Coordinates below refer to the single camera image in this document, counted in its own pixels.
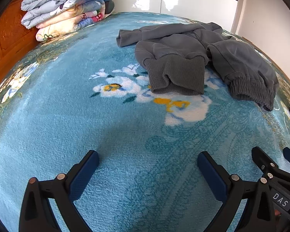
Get floral folded quilt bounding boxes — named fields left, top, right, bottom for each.
left=35, top=0, right=113, bottom=42

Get dark grey elastic-cuff pants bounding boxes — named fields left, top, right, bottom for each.
left=206, top=39, right=280, bottom=112

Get dark grey pillow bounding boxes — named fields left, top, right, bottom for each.
left=105, top=0, right=115, bottom=14

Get grey ribbed sweatshirt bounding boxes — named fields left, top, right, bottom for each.
left=116, top=22, right=224, bottom=96

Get white glossy wardrobe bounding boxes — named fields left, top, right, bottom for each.
left=112, top=0, right=240, bottom=33

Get orange wooden headboard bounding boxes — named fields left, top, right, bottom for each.
left=0, top=0, right=51, bottom=97

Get blue floral blanket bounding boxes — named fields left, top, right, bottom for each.
left=0, top=12, right=290, bottom=232

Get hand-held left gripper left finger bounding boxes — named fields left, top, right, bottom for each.
left=19, top=150, right=99, bottom=232

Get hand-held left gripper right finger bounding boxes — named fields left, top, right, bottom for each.
left=198, top=151, right=277, bottom=232

